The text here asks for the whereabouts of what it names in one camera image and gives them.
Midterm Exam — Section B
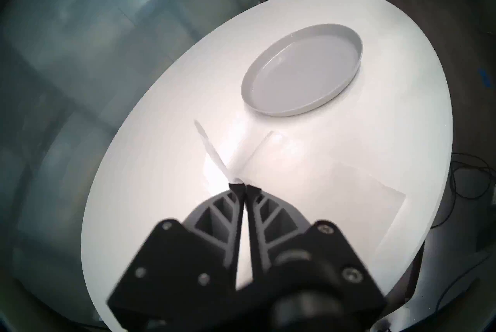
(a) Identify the grey round plate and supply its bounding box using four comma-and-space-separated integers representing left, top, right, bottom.
241, 24, 363, 117

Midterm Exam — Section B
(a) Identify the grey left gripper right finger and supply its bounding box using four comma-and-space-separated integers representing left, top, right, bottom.
246, 185, 389, 330

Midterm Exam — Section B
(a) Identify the black floor cable loop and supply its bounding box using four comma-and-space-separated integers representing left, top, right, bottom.
430, 153, 496, 229

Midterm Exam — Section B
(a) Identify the white paper napkin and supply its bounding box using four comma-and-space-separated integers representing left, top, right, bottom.
194, 120, 406, 285

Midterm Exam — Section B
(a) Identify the round white pedestal table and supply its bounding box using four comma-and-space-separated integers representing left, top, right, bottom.
81, 0, 453, 330

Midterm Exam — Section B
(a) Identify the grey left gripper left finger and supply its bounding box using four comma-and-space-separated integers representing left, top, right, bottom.
107, 182, 246, 330

